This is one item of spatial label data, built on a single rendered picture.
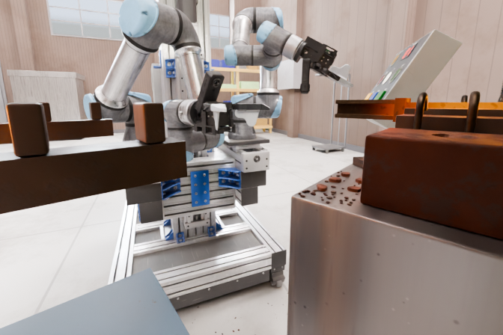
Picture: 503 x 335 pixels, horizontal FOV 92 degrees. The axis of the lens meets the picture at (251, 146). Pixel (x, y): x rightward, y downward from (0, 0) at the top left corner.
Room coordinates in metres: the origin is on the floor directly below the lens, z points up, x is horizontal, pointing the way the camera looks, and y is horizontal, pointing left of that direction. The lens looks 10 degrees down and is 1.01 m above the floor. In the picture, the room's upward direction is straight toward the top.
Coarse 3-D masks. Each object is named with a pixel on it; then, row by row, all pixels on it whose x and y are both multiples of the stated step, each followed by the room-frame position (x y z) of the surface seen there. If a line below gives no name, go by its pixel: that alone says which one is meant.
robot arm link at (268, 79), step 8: (256, 8) 1.26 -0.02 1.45; (264, 8) 1.26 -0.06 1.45; (272, 8) 1.26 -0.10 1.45; (280, 8) 1.27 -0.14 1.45; (256, 16) 1.25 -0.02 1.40; (264, 16) 1.25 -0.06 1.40; (272, 16) 1.24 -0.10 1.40; (280, 16) 1.24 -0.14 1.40; (256, 24) 1.25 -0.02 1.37; (280, 24) 1.25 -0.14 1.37; (256, 32) 1.29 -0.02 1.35; (264, 72) 1.26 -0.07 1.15; (272, 72) 1.26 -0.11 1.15; (264, 80) 1.26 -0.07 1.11; (272, 80) 1.26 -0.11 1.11; (264, 88) 1.26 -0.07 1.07; (272, 88) 1.26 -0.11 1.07; (256, 96) 1.27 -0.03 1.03; (264, 96) 1.24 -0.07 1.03; (272, 96) 1.24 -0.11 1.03; (280, 96) 1.26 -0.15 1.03; (264, 104) 1.24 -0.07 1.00; (272, 104) 1.24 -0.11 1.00; (280, 104) 1.24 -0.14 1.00; (264, 112) 1.24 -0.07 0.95; (272, 112) 1.24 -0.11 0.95; (280, 112) 1.25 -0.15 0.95
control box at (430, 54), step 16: (432, 32) 0.70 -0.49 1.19; (416, 48) 0.75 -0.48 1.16; (432, 48) 0.70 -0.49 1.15; (448, 48) 0.69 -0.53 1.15; (400, 64) 0.81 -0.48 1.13; (416, 64) 0.71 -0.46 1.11; (432, 64) 0.70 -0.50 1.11; (400, 80) 0.72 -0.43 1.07; (416, 80) 0.71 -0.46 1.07; (432, 80) 0.69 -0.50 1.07; (384, 96) 0.74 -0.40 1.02; (400, 96) 0.71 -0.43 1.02; (416, 96) 0.70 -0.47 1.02
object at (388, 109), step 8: (344, 104) 0.42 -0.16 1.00; (352, 104) 0.41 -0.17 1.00; (360, 104) 0.40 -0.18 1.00; (368, 104) 0.39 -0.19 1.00; (376, 104) 0.38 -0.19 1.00; (384, 104) 0.38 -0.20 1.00; (392, 104) 0.37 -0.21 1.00; (400, 104) 0.35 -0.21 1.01; (408, 104) 0.35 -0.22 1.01; (432, 104) 0.33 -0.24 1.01; (440, 104) 0.32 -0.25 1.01; (448, 104) 0.32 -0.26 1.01; (456, 104) 0.31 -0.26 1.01; (464, 104) 0.31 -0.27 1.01; (480, 104) 0.30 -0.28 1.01; (488, 104) 0.29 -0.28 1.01; (496, 104) 0.29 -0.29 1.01; (344, 112) 0.42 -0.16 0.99; (352, 112) 0.41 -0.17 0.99; (360, 112) 0.40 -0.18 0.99; (368, 112) 0.39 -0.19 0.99; (376, 112) 0.38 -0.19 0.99; (384, 112) 0.38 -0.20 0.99; (392, 112) 0.37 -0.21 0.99; (400, 112) 0.35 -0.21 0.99
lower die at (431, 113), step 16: (432, 112) 0.32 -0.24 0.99; (448, 112) 0.31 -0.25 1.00; (464, 112) 0.30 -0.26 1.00; (480, 112) 0.29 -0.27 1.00; (496, 112) 0.28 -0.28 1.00; (400, 128) 0.30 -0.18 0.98; (432, 128) 0.28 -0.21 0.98; (448, 128) 0.27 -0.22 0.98; (464, 128) 0.26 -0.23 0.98; (480, 128) 0.25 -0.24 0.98; (496, 128) 0.24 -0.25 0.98
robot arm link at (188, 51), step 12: (180, 12) 0.86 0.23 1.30; (180, 36) 0.85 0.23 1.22; (192, 36) 0.88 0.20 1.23; (180, 48) 0.86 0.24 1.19; (192, 48) 0.87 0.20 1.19; (180, 60) 0.88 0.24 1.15; (192, 60) 0.87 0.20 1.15; (192, 72) 0.86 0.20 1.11; (192, 84) 0.86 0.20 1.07; (192, 96) 0.85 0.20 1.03; (216, 144) 0.86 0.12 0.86
